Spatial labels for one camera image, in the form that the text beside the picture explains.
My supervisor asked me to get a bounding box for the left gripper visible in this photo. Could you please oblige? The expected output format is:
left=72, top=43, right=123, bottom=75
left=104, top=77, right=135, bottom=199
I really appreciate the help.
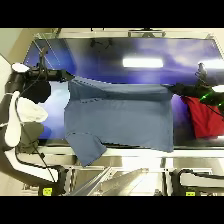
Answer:
left=48, top=68, right=76, bottom=83

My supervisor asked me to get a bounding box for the red garment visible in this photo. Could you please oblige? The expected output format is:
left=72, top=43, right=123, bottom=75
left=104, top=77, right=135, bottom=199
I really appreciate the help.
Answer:
left=181, top=95, right=224, bottom=140

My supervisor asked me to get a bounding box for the blue T-shirt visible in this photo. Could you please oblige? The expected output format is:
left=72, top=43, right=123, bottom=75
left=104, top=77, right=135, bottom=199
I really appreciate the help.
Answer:
left=63, top=76, right=175, bottom=168

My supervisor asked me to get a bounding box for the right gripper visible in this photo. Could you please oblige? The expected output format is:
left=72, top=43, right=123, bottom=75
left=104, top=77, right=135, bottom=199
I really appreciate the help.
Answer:
left=165, top=82, right=190, bottom=98

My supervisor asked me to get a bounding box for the black cable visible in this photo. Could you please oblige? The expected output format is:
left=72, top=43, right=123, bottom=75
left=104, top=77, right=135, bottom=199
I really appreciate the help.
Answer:
left=14, top=133, right=58, bottom=184

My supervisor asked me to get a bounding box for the silver frame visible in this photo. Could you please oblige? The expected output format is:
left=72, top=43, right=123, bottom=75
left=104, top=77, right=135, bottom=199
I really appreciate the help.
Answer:
left=0, top=145, right=224, bottom=197

